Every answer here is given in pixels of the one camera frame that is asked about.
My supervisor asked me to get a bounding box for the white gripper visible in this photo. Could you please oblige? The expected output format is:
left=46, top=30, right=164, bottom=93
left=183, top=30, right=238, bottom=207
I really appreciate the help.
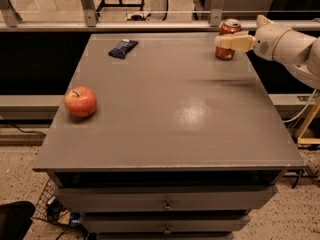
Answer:
left=214, top=14, right=287, bottom=61

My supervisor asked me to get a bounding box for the red coke can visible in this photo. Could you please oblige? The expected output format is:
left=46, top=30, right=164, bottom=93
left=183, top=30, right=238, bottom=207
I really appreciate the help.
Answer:
left=215, top=18, right=242, bottom=60

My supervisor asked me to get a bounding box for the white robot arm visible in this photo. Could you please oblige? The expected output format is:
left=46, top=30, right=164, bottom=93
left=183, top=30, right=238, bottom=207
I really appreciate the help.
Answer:
left=215, top=15, right=320, bottom=89

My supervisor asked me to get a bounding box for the wooden stand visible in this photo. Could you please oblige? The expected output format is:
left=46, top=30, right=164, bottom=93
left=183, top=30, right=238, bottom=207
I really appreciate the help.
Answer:
left=294, top=97, right=320, bottom=145

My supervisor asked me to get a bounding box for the blue snack bag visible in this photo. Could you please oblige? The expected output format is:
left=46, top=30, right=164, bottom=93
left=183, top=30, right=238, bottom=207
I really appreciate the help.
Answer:
left=108, top=39, right=138, bottom=59

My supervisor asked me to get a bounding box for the grey drawer cabinet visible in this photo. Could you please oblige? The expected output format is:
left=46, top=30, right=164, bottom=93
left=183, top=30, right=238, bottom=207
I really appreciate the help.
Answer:
left=34, top=32, right=303, bottom=240

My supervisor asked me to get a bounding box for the red apple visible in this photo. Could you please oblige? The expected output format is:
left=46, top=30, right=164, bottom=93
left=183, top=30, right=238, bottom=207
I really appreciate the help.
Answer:
left=64, top=86, right=97, bottom=118

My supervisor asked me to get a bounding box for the upper drawer knob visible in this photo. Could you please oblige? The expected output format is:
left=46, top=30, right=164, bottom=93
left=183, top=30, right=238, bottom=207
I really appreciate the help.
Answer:
left=163, top=200, right=173, bottom=211

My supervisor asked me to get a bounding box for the drawer knob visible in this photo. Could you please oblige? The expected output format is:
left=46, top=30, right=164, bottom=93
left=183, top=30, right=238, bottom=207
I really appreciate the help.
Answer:
left=163, top=200, right=173, bottom=211
left=163, top=226, right=172, bottom=235

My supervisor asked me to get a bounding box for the lower drawer knob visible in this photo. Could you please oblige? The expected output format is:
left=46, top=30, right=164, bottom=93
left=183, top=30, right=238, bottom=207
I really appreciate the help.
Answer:
left=163, top=226, right=172, bottom=235

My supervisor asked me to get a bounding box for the upper grey drawer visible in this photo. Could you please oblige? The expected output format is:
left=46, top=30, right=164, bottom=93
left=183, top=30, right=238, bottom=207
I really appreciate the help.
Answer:
left=55, top=185, right=277, bottom=213

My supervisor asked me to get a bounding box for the grey drawer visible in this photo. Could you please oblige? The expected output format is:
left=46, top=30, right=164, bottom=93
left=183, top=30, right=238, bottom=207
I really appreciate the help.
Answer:
left=55, top=185, right=277, bottom=213
left=81, top=213, right=250, bottom=233

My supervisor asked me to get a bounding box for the lower grey drawer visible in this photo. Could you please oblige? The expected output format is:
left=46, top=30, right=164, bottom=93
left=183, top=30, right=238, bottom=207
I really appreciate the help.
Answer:
left=81, top=213, right=250, bottom=233

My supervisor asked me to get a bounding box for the metal window railing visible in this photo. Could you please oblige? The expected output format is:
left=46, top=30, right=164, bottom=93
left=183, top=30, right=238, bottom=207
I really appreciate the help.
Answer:
left=1, top=0, right=320, bottom=33

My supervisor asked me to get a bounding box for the black chair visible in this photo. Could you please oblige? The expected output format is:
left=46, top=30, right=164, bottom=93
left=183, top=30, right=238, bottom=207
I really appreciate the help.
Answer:
left=0, top=201, right=35, bottom=240

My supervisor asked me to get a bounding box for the wire basket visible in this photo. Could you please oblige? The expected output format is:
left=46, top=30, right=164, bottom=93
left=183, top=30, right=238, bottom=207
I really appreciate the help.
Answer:
left=33, top=179, right=68, bottom=224

